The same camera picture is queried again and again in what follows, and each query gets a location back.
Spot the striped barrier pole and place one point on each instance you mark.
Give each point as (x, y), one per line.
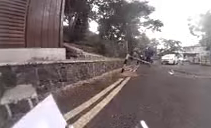
(125, 62)

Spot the row of trees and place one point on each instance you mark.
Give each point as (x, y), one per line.
(119, 23)

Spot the white car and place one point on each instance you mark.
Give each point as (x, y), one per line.
(169, 59)

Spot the white sloped slab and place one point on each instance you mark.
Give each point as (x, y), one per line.
(43, 116)

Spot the brown corrugated metal building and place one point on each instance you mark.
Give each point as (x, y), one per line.
(29, 23)

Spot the pale building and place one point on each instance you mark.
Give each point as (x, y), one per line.
(193, 53)

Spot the tree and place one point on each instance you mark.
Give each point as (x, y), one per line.
(206, 28)

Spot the grey stone retaining wall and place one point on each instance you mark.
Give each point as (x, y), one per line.
(59, 75)

